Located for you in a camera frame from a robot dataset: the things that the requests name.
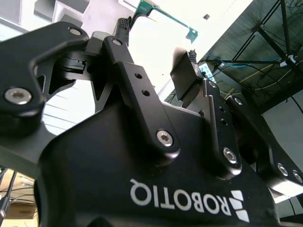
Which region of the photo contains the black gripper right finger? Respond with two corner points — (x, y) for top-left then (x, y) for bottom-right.
(169, 48), (303, 198)

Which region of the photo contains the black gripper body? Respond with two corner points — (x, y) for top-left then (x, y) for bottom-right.
(34, 100), (282, 227)

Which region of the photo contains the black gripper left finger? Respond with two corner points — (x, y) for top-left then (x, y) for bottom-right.
(0, 16), (182, 168)

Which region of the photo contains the silver CPU green board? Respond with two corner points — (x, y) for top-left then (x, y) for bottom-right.
(129, 0), (199, 79)

